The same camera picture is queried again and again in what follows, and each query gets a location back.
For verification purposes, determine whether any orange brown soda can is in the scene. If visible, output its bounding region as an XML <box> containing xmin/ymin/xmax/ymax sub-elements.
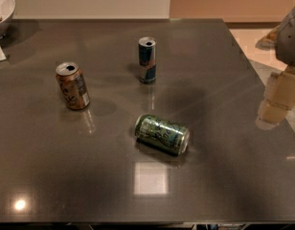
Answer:
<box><xmin>56</xmin><ymin>62</ymin><xmax>90</xmax><ymax>110</ymax></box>

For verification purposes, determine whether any green soda can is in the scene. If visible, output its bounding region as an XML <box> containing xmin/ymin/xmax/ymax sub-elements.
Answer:
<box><xmin>134</xmin><ymin>114</ymin><xmax>190</xmax><ymax>155</ymax></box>

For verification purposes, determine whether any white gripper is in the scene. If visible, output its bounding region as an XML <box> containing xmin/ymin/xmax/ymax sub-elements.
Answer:
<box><xmin>256</xmin><ymin>6</ymin><xmax>295</xmax><ymax>130</ymax></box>

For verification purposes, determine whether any blue silver energy drink can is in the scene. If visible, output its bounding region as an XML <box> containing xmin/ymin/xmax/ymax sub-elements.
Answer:
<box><xmin>138</xmin><ymin>36</ymin><xmax>156</xmax><ymax>83</ymax></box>

